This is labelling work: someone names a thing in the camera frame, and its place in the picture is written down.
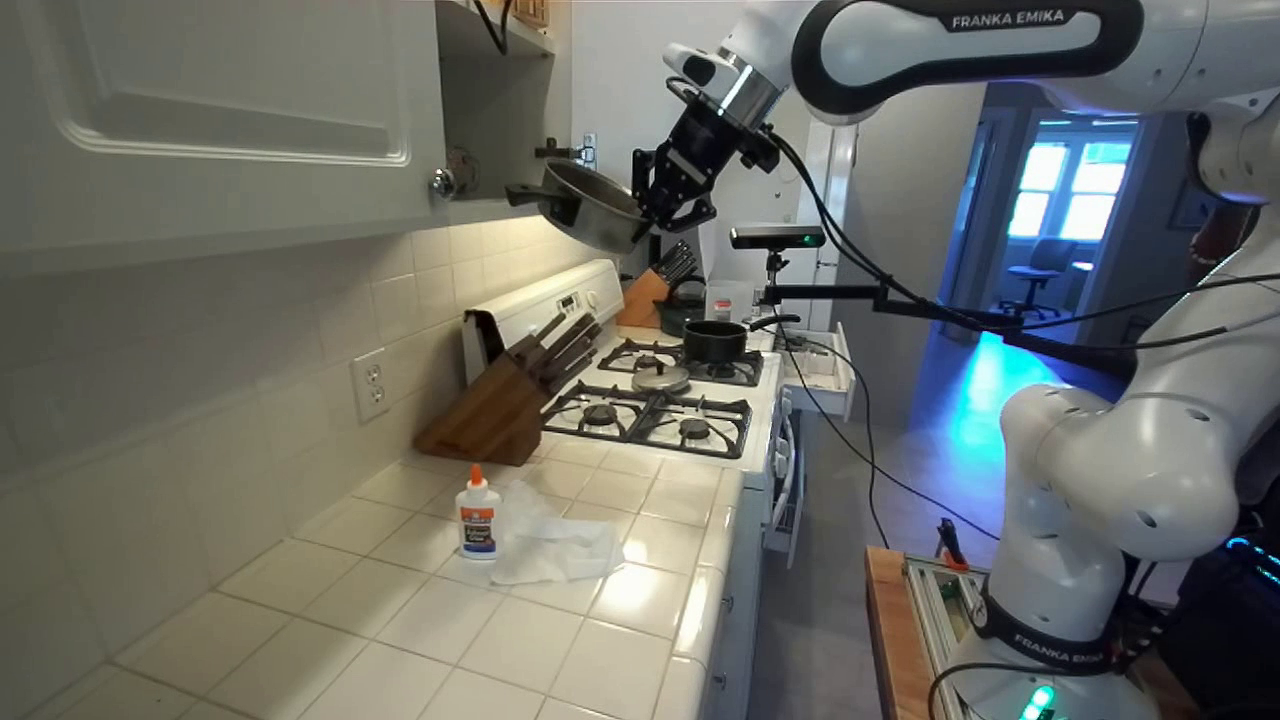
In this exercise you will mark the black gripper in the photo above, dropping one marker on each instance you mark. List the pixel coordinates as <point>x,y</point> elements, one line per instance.
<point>707,144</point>

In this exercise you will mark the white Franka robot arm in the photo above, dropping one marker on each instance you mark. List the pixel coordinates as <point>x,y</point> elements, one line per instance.
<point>1134,440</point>

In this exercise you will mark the black cabinet hinge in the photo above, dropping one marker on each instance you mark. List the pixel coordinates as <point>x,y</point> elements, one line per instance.
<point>553,144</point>

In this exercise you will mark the white open cabinet door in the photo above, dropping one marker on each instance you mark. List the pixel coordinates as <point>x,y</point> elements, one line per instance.
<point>612,65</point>

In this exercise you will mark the metal cabinet knob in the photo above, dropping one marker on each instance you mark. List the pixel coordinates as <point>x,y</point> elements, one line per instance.
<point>441,181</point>

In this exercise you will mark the white closed cabinet door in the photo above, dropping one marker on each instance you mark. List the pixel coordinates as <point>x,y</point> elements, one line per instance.
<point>200,105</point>

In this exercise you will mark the black kettle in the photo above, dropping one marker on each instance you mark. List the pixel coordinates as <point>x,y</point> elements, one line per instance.
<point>682,309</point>

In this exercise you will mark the white gas stove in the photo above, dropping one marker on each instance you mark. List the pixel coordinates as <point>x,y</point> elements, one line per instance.
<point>562,291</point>

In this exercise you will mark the black pot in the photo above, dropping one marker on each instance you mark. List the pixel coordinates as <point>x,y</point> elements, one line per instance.
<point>719,346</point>

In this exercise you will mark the small silver pot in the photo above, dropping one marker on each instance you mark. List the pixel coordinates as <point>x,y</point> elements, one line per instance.
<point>657,376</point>

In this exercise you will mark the dark wooden knife block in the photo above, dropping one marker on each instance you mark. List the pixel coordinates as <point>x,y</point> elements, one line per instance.
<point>492,404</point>

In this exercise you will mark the white crumpled cloth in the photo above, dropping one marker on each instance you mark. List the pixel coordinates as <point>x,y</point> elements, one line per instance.
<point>567,549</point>

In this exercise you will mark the office chair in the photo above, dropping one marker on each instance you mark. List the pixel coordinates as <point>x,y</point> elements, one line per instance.
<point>1034,283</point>

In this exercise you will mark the white glue bottle orange cap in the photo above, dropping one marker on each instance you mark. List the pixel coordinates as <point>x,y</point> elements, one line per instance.
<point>477,522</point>

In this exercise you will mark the bright window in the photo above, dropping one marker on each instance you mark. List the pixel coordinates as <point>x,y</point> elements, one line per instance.
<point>1066,181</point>

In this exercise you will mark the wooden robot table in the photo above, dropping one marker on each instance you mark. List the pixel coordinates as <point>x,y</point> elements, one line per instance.
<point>892,640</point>

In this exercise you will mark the black camera on stand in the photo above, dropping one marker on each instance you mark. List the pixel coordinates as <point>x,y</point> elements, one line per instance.
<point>783,238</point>

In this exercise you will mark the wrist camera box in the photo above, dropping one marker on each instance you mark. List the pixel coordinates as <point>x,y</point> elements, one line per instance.
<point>699,65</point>

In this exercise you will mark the open wall cabinet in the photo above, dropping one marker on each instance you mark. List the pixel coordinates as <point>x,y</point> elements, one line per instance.
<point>501,105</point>

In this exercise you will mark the white wall outlet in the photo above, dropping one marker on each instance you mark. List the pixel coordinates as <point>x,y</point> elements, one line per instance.
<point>369,385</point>

